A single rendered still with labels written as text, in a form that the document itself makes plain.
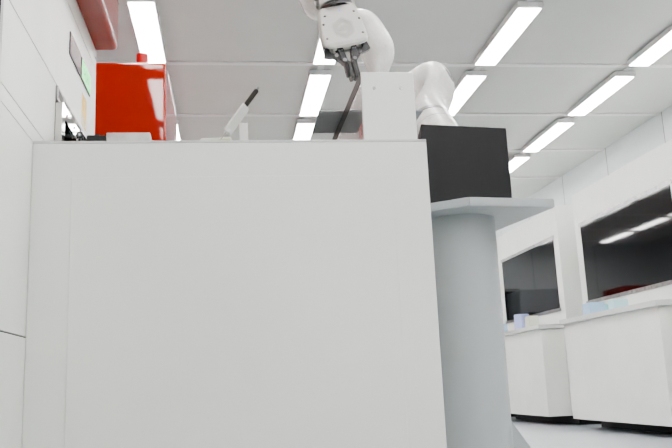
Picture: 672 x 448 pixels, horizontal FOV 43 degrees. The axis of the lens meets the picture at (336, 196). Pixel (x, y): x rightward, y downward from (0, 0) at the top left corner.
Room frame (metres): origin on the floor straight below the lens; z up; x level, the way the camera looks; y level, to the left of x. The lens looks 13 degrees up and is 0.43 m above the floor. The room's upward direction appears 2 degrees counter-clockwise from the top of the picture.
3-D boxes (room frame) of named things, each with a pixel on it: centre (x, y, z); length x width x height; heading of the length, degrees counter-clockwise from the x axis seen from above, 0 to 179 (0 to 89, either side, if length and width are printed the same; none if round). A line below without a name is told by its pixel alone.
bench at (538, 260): (8.79, -2.22, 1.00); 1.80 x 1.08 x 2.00; 8
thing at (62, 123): (1.65, 0.51, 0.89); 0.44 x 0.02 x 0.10; 8
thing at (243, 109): (1.95, 0.23, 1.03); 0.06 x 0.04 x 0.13; 98
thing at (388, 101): (1.68, -0.06, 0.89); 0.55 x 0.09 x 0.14; 8
